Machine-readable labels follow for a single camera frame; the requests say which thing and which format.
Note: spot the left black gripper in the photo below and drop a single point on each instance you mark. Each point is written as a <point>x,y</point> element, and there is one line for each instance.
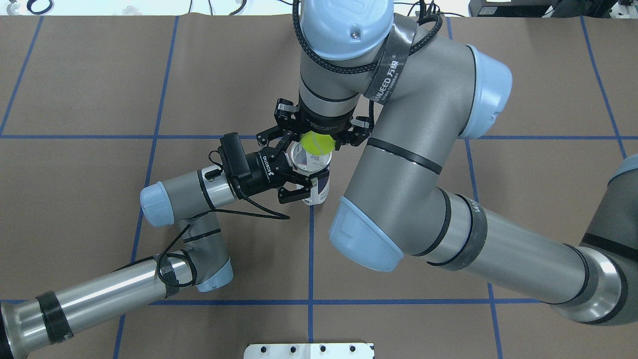
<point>262,173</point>

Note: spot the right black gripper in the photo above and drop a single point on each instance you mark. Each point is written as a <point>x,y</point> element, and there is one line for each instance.
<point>285,115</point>

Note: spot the clear tennis ball can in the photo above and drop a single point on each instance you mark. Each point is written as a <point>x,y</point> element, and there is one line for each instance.
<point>310,165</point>

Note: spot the Roland Garros yellow tennis ball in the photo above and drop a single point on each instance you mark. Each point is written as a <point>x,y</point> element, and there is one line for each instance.
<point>317,144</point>

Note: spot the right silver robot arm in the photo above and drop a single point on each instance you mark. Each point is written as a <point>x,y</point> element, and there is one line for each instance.
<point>434,91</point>

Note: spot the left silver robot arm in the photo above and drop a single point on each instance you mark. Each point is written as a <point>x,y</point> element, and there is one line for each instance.
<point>70,213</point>

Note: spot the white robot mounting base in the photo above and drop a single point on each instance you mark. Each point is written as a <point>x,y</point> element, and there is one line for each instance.
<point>310,351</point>

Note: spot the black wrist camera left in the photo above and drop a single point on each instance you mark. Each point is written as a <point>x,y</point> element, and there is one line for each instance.
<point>234,157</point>

